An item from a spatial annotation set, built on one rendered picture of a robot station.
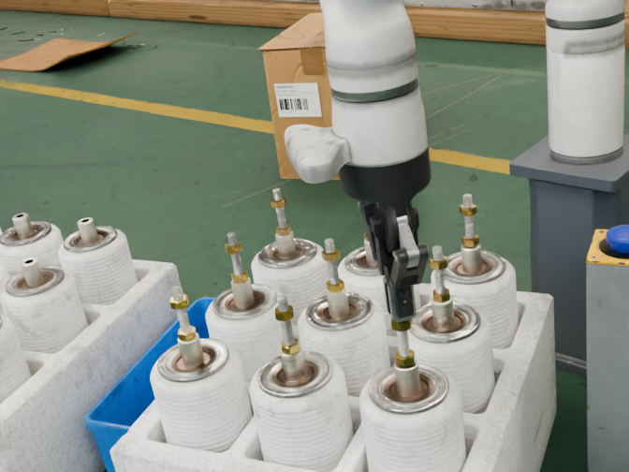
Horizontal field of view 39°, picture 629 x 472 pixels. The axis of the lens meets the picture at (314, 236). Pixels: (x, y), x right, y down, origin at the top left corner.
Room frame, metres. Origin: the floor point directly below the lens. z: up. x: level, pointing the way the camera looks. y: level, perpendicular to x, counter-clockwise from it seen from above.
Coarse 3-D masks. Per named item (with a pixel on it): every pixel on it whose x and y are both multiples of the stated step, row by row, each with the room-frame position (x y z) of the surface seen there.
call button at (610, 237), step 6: (612, 228) 0.79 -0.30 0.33; (618, 228) 0.79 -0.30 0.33; (624, 228) 0.78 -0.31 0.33; (606, 234) 0.78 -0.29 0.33; (612, 234) 0.77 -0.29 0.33; (618, 234) 0.77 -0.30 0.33; (624, 234) 0.77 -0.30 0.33; (606, 240) 0.78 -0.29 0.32; (612, 240) 0.77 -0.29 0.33; (618, 240) 0.76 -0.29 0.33; (624, 240) 0.76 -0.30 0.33; (612, 246) 0.77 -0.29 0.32; (618, 246) 0.76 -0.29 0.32; (624, 246) 0.76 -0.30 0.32; (624, 252) 0.76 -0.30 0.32
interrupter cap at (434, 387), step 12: (384, 372) 0.71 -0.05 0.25; (420, 372) 0.70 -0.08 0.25; (432, 372) 0.70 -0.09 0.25; (372, 384) 0.69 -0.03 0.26; (384, 384) 0.69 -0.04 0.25; (420, 384) 0.69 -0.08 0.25; (432, 384) 0.68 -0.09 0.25; (444, 384) 0.68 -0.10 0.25; (372, 396) 0.68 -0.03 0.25; (384, 396) 0.67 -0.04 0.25; (396, 396) 0.68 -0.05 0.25; (420, 396) 0.67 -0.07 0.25; (432, 396) 0.66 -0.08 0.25; (444, 396) 0.66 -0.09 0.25; (384, 408) 0.66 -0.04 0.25; (396, 408) 0.65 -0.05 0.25; (408, 408) 0.65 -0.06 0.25; (420, 408) 0.65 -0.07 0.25; (432, 408) 0.65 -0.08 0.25
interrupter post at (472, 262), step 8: (464, 248) 0.88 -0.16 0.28; (472, 248) 0.88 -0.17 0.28; (480, 248) 0.89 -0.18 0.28; (464, 256) 0.88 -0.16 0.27; (472, 256) 0.88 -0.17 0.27; (480, 256) 0.88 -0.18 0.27; (464, 264) 0.89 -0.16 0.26; (472, 264) 0.88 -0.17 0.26; (480, 264) 0.88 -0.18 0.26; (472, 272) 0.88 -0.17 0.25
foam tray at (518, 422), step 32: (544, 320) 0.87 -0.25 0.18; (512, 352) 0.82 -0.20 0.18; (544, 352) 0.86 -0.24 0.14; (512, 384) 0.76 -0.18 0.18; (544, 384) 0.86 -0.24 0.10; (352, 416) 0.77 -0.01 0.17; (480, 416) 0.72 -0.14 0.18; (512, 416) 0.71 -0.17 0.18; (544, 416) 0.85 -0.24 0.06; (128, 448) 0.75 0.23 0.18; (160, 448) 0.75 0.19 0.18; (256, 448) 0.74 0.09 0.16; (352, 448) 0.70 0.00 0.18; (480, 448) 0.67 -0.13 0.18; (512, 448) 0.71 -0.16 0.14; (544, 448) 0.84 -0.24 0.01
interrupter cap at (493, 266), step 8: (448, 256) 0.92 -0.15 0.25; (456, 256) 0.92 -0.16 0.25; (488, 256) 0.91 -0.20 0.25; (496, 256) 0.90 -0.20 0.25; (448, 264) 0.90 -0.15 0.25; (456, 264) 0.90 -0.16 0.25; (488, 264) 0.89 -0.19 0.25; (496, 264) 0.89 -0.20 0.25; (504, 264) 0.88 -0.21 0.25; (448, 272) 0.89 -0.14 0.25; (456, 272) 0.88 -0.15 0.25; (464, 272) 0.89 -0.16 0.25; (480, 272) 0.88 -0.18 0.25; (488, 272) 0.87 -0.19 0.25; (496, 272) 0.87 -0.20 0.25; (504, 272) 0.87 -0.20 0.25; (448, 280) 0.87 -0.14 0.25; (456, 280) 0.86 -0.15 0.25; (464, 280) 0.86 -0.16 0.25; (472, 280) 0.86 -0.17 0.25; (480, 280) 0.85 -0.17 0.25; (488, 280) 0.85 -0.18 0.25
